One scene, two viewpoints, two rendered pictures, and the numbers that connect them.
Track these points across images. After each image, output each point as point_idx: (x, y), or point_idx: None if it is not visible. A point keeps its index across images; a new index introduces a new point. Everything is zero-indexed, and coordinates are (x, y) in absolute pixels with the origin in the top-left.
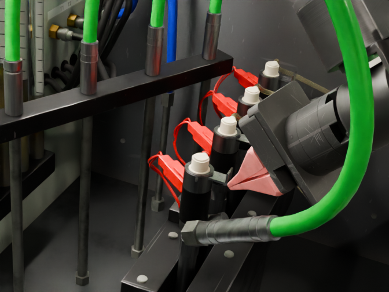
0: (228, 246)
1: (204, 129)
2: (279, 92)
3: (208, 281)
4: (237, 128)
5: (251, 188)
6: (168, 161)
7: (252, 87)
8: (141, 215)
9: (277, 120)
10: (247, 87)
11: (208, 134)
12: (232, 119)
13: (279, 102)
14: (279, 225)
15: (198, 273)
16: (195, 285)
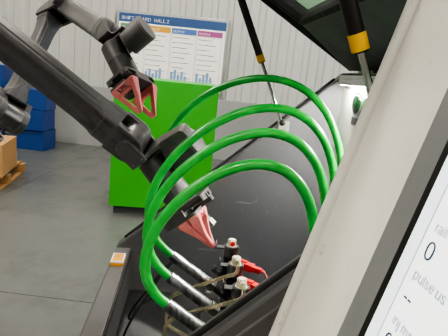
0: (212, 317)
1: (256, 284)
2: (203, 191)
3: (211, 299)
4: (232, 265)
5: None
6: (255, 266)
7: (243, 279)
8: None
9: (199, 193)
10: (246, 279)
11: (250, 279)
12: (235, 257)
13: (201, 191)
14: None
15: (217, 301)
16: (215, 297)
